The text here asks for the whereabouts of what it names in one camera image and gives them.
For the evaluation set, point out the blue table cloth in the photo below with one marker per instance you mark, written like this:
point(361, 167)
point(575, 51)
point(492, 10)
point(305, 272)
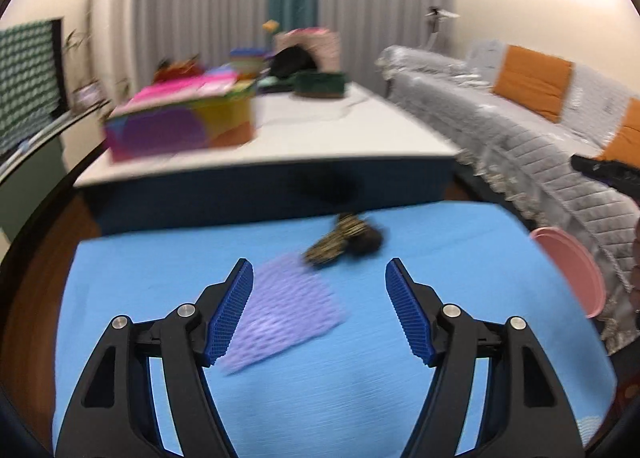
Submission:
point(150, 263)

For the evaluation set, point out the white floor lamp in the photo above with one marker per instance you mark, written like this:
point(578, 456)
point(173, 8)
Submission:
point(440, 21)

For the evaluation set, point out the white top coffee table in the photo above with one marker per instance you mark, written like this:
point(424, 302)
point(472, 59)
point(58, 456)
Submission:
point(350, 128)

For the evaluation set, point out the green television cabinet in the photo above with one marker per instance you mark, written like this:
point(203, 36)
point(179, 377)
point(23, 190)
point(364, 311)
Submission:
point(30, 178)

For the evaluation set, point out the black hat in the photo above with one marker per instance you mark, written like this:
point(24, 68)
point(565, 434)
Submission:
point(292, 63)

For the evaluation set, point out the yellow flower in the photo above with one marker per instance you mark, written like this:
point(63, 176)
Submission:
point(270, 26)

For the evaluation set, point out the pink basin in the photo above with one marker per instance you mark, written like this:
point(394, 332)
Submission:
point(575, 273)

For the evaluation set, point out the brown teapot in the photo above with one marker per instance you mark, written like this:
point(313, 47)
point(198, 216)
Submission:
point(177, 71)

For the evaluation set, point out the orange cushion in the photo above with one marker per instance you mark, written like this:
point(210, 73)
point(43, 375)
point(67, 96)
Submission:
point(532, 83)
point(625, 136)

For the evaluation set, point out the black television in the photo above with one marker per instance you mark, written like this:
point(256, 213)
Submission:
point(61, 68)

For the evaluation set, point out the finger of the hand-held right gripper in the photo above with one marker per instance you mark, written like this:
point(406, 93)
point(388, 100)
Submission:
point(592, 167)

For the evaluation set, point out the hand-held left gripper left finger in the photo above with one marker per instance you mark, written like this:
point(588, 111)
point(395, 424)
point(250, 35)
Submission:
point(232, 308)

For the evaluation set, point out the dark fuzzy object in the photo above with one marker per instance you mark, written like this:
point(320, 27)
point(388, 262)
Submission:
point(369, 241)

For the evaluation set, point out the stack of coloured bowls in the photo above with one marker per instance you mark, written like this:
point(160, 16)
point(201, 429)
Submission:
point(247, 61)

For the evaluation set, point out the dark green round container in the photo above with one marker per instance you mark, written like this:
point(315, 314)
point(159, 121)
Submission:
point(320, 85)

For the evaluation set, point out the dark floral cloth piece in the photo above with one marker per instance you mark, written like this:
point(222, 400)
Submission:
point(330, 243)

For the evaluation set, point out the pink flat box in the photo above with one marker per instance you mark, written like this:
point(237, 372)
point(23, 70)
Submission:
point(180, 88)

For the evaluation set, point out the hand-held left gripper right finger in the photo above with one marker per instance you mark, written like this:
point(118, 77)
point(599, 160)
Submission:
point(407, 313)

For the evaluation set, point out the white standing air conditioner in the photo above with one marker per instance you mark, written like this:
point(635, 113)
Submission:
point(115, 13)

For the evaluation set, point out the colourful tin box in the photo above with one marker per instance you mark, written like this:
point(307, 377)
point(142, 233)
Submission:
point(175, 133)

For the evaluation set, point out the bamboo plant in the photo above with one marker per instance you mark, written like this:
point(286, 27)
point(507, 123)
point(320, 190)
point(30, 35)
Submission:
point(80, 53)

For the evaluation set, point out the green checked cloth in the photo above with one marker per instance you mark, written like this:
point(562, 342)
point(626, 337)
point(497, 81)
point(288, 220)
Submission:
point(25, 83)

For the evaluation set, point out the grey quilted sofa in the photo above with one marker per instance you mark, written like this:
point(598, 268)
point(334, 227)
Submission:
point(500, 118)

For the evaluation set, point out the small photo frame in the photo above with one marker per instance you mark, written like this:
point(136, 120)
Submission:
point(87, 94)

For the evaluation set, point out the purple foam net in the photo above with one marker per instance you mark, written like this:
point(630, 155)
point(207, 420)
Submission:
point(290, 308)

